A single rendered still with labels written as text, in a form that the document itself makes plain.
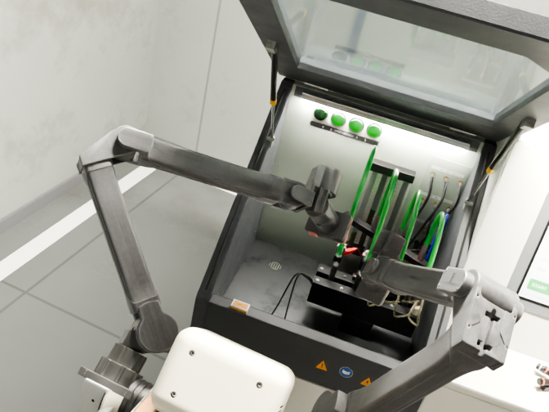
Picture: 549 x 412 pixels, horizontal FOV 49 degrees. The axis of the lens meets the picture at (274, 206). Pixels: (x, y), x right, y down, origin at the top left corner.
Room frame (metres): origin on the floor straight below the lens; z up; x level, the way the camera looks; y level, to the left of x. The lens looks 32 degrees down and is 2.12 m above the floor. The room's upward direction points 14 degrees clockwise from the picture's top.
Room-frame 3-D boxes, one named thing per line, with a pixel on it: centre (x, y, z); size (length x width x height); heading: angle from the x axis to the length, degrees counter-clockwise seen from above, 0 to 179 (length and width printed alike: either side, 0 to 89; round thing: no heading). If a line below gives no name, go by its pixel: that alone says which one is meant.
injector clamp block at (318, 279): (1.51, -0.35, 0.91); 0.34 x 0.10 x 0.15; 81
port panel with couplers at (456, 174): (1.75, -0.51, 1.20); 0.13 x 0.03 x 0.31; 81
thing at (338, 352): (1.29, -0.19, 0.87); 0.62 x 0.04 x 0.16; 81
